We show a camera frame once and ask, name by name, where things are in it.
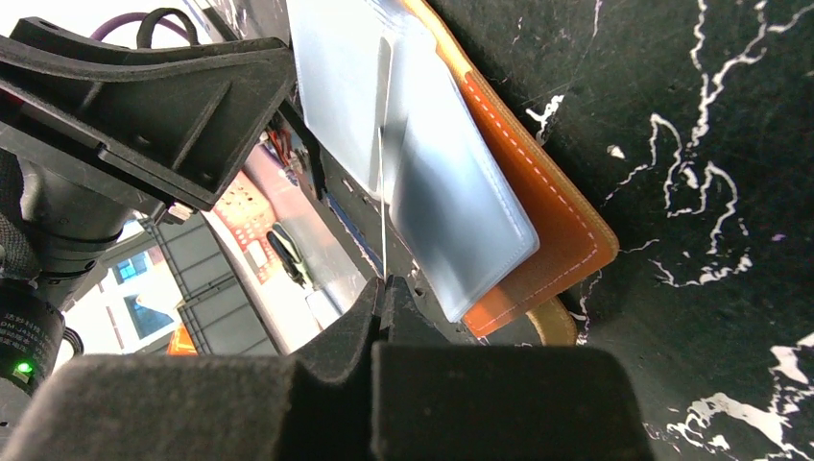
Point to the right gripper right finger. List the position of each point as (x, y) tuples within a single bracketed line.
[(465, 402)]

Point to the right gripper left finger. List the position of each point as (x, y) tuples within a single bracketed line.
[(313, 404)]

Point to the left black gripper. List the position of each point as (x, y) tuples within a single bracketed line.
[(147, 128)]

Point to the brown leather card holder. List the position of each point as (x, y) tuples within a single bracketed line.
[(497, 228)]

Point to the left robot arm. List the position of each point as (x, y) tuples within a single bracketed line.
[(53, 234)]

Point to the red perforated basket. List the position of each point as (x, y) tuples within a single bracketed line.
[(249, 216)]

